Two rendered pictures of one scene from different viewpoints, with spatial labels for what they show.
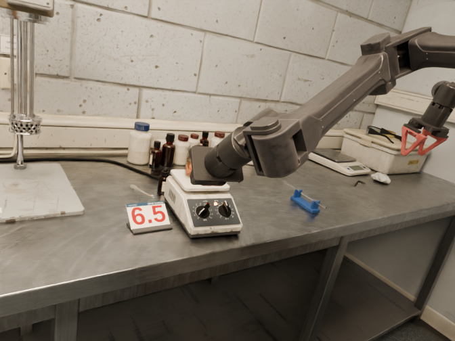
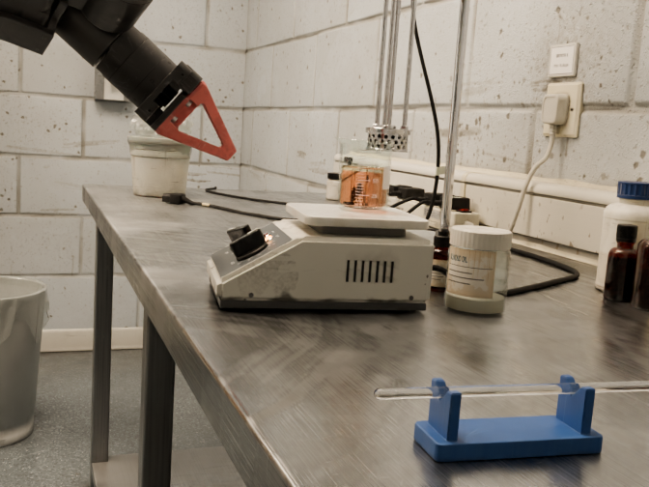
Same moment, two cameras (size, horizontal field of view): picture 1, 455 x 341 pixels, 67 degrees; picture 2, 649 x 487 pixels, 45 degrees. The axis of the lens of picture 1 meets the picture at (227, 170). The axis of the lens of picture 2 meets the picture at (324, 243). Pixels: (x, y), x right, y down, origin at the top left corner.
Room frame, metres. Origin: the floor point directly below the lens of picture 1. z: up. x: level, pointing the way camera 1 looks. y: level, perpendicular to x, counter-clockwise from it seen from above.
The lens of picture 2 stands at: (1.00, -0.68, 0.92)
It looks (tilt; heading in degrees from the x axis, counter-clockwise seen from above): 8 degrees down; 107
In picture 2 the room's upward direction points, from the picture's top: 4 degrees clockwise
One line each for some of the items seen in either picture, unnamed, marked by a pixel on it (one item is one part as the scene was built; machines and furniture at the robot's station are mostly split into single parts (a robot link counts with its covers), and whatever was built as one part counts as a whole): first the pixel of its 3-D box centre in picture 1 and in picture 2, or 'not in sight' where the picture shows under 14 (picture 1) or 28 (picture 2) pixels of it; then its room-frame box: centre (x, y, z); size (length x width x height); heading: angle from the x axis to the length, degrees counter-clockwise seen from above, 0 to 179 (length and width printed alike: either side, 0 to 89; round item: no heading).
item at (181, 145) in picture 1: (181, 149); not in sight; (1.15, 0.17, 0.80); 0.06 x 0.06 x 0.10
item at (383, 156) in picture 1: (383, 151); not in sight; (1.77, -0.77, 0.82); 0.37 x 0.31 x 0.14; 128
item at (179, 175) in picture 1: (199, 179); (353, 215); (0.81, 0.06, 0.83); 0.12 x 0.12 x 0.01; 30
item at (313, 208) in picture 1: (305, 200); (510, 415); (0.99, -0.25, 0.77); 0.10 x 0.03 x 0.04; 33
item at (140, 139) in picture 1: (140, 143); (633, 237); (1.08, 0.30, 0.81); 0.07 x 0.07 x 0.13
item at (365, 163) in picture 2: (196, 163); (361, 173); (0.81, 0.08, 0.87); 0.06 x 0.05 x 0.08; 18
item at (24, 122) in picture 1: (25, 75); (393, 65); (0.74, 0.47, 1.02); 0.07 x 0.07 x 0.25
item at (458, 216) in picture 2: not in sight; (415, 209); (0.72, 0.85, 0.77); 0.40 x 0.06 x 0.04; 128
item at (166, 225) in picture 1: (149, 216); not in sight; (0.69, 0.15, 0.77); 0.09 x 0.06 x 0.04; 128
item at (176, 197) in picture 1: (200, 199); (325, 258); (0.78, 0.05, 0.79); 0.22 x 0.13 x 0.08; 30
